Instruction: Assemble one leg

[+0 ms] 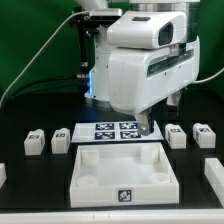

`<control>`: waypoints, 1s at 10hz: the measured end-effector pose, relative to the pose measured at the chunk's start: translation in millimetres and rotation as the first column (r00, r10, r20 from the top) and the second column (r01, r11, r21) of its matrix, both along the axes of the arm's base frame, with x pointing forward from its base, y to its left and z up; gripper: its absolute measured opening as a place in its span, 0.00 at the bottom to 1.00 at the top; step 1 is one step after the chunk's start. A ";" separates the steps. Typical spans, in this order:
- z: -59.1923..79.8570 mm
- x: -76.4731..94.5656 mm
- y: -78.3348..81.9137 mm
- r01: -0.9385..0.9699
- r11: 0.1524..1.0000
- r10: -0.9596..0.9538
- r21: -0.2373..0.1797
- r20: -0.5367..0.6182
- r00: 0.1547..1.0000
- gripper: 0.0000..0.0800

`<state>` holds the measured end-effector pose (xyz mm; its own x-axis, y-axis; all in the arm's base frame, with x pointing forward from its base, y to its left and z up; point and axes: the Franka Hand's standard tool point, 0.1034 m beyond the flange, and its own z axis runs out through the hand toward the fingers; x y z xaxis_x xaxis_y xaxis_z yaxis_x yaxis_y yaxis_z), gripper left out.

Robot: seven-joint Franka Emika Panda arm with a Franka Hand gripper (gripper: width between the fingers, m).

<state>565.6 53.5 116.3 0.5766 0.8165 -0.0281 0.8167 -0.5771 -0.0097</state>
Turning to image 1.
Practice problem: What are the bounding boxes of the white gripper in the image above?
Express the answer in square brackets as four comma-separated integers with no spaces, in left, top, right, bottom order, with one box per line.
[108,39,200,136]

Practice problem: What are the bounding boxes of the white square tabletop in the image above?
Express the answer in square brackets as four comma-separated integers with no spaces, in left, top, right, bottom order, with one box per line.
[70,142,179,208]

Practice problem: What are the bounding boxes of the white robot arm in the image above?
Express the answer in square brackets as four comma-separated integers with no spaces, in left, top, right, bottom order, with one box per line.
[75,0,200,135]

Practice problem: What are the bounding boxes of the white sheet with markers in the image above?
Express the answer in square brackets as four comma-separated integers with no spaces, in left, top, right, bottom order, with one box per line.
[72,121,163,143]

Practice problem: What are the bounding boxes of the white obstacle bar right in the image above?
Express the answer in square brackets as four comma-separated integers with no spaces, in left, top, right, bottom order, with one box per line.
[204,158,224,208]

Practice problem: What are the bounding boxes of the white block left edge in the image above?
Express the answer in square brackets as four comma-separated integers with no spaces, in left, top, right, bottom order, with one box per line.
[0,163,7,188]

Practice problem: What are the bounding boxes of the black cables behind base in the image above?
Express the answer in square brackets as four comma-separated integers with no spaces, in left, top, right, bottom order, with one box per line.
[3,76,84,101]

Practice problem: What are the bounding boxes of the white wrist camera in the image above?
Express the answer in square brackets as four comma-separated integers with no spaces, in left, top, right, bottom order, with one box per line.
[107,11,187,49]

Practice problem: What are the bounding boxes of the white front rail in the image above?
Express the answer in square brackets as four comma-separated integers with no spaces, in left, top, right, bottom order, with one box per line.
[0,209,224,224]

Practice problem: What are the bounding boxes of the camera on black stand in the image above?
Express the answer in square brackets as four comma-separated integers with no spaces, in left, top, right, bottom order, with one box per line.
[69,7,122,101]

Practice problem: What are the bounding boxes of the white camera cable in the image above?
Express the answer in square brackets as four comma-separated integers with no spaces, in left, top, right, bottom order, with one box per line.
[0,9,91,108]

